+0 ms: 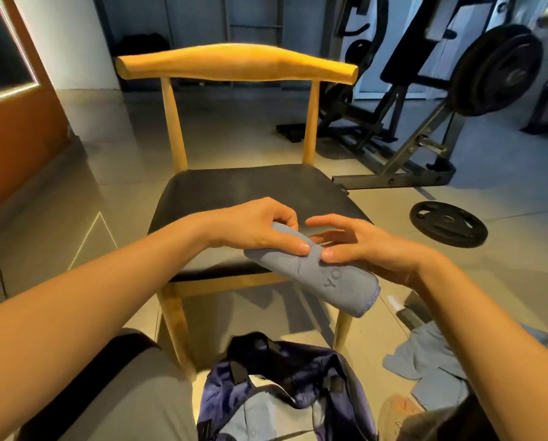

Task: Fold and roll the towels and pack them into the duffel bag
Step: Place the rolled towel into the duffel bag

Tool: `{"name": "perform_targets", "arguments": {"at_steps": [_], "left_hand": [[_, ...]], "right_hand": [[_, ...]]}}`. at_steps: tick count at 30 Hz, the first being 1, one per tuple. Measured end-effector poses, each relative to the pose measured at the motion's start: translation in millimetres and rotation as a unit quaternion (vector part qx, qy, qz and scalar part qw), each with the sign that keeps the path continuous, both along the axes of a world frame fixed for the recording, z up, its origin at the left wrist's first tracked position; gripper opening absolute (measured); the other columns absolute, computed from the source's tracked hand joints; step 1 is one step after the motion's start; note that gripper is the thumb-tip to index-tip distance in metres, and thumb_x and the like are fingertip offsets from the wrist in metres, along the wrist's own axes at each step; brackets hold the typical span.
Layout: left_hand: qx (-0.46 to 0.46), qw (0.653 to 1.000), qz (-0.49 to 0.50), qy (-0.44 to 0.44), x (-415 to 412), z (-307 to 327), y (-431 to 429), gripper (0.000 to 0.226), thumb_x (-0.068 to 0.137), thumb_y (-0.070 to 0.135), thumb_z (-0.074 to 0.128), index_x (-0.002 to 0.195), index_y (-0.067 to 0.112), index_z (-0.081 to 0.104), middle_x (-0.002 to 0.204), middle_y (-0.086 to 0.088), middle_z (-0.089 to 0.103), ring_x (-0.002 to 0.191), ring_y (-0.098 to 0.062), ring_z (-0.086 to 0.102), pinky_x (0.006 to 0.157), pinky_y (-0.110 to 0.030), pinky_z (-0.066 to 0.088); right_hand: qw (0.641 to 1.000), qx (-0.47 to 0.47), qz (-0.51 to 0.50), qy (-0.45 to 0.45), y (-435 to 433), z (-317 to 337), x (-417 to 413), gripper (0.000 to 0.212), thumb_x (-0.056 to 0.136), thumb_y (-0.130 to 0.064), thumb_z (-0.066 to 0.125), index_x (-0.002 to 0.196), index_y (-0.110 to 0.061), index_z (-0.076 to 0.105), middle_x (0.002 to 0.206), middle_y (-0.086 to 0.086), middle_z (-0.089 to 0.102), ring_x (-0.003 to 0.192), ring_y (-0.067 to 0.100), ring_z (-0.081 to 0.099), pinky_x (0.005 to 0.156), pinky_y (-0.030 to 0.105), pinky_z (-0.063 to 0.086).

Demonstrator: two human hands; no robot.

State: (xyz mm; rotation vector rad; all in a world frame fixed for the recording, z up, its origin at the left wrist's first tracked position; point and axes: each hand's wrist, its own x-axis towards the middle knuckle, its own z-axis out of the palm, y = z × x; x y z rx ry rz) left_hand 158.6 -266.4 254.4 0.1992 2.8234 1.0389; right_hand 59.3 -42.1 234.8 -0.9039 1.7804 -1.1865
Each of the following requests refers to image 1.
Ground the person's right hand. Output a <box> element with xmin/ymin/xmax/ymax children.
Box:
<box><xmin>305</xmin><ymin>214</ymin><xmax>428</xmax><ymax>290</ymax></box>

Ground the person's left hand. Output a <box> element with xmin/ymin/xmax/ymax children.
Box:
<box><xmin>199</xmin><ymin>197</ymin><xmax>311</xmax><ymax>257</ymax></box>

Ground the single blue-grey towel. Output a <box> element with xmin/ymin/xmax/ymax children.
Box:
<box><xmin>244</xmin><ymin>222</ymin><xmax>382</xmax><ymax>319</ymax></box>

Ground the pile of blue-grey towels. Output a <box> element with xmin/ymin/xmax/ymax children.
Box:
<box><xmin>382</xmin><ymin>317</ymin><xmax>548</xmax><ymax>412</ymax></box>

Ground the navy blue bag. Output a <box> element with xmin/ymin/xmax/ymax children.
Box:
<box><xmin>197</xmin><ymin>331</ymin><xmax>380</xmax><ymax>441</ymax></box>

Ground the person's left forearm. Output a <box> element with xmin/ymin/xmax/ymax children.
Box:
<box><xmin>0</xmin><ymin>220</ymin><xmax>220</xmax><ymax>441</ymax></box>

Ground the person's right forearm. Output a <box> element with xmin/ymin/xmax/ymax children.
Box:
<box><xmin>410</xmin><ymin>257</ymin><xmax>548</xmax><ymax>441</ymax></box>

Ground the person's left leg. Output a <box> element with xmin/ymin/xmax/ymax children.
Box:
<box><xmin>17</xmin><ymin>328</ymin><xmax>199</xmax><ymax>441</ymax></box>

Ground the wooden chair with black seat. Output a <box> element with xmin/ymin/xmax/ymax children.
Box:
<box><xmin>116</xmin><ymin>43</ymin><xmax>373</xmax><ymax>375</ymax></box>

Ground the loose black weight plate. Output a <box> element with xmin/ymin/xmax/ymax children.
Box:
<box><xmin>410</xmin><ymin>201</ymin><xmax>490</xmax><ymax>250</ymax></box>

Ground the black and grey gym machine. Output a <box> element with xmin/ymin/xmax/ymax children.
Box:
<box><xmin>276</xmin><ymin>0</ymin><xmax>546</xmax><ymax>190</ymax></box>

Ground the grey shelf unit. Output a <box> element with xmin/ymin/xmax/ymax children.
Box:
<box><xmin>95</xmin><ymin>0</ymin><xmax>341</xmax><ymax>90</ymax></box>

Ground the mounted black weight plate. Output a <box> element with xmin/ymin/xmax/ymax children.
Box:
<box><xmin>448</xmin><ymin>24</ymin><xmax>545</xmax><ymax>118</ymax></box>

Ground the wall mirror with light strip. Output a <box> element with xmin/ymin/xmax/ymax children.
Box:
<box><xmin>0</xmin><ymin>0</ymin><xmax>40</xmax><ymax>107</ymax></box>

